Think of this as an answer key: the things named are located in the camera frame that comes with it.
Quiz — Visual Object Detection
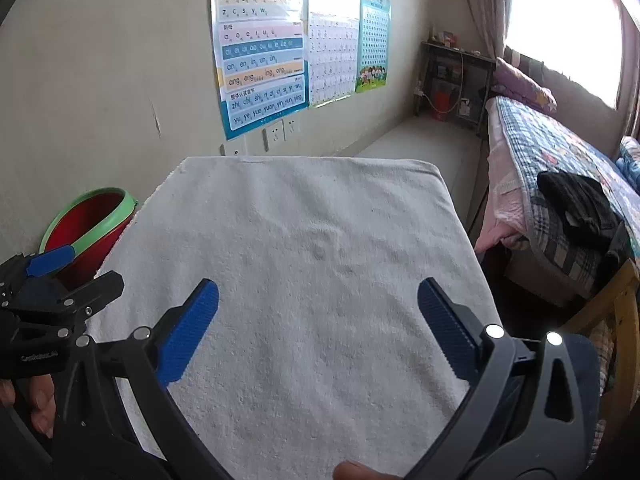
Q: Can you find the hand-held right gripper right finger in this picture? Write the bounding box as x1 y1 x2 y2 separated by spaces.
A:
400 276 591 480

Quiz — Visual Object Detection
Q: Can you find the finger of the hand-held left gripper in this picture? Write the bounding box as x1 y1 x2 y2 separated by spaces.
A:
0 244 77 286
0 270 126 333

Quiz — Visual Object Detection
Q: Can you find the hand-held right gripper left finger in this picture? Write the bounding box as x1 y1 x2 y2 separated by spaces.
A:
50 277 236 480

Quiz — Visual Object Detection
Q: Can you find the red bin with green rim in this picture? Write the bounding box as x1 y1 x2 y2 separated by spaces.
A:
39 187 140 291

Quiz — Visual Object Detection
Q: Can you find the person's left hand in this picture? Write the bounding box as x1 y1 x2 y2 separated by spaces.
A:
0 375 58 438

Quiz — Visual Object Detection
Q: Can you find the person's right hand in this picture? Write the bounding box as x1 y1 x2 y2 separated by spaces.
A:
332 460 401 480

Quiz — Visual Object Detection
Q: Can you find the pink bed sheet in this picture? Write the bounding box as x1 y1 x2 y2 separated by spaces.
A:
472 100 531 256

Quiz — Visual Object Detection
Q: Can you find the white towel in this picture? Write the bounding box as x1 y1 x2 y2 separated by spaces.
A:
85 156 503 476

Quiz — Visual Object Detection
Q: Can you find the checked seat cushion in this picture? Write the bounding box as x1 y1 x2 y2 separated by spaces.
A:
585 317 618 396

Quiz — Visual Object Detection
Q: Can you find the wooden chair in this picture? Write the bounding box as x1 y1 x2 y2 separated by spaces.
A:
560 257 640 466

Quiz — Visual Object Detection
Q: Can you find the black clothing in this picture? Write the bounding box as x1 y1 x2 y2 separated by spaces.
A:
536 171 626 251

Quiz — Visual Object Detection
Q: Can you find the patchwork quilt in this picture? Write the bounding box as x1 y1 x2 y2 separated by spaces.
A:
487 95 640 301

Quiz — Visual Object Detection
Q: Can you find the red container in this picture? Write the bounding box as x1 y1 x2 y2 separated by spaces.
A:
432 89 453 121

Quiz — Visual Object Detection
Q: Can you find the blue patterned blanket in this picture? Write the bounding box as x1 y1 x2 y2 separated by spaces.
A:
617 135 640 186

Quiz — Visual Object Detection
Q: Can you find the purple pillow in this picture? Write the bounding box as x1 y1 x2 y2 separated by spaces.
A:
492 56 558 112

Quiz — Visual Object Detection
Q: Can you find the dark metal shelf unit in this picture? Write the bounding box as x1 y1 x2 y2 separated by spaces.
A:
414 40 498 133

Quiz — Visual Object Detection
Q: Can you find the pale curtain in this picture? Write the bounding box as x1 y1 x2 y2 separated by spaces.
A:
457 0 513 61

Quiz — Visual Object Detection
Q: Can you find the bright window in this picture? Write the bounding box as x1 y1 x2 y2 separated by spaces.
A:
505 0 628 106

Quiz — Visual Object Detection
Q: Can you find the large white wall socket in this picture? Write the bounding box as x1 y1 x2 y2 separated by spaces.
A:
262 124 286 153

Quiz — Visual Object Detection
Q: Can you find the letter chart wall poster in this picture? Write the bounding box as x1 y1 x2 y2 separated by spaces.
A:
209 0 310 141

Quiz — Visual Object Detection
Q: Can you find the pale grid wall poster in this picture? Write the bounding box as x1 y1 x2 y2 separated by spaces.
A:
302 0 362 109

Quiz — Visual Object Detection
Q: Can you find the teal grid wall poster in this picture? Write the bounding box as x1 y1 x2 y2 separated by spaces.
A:
355 0 391 95

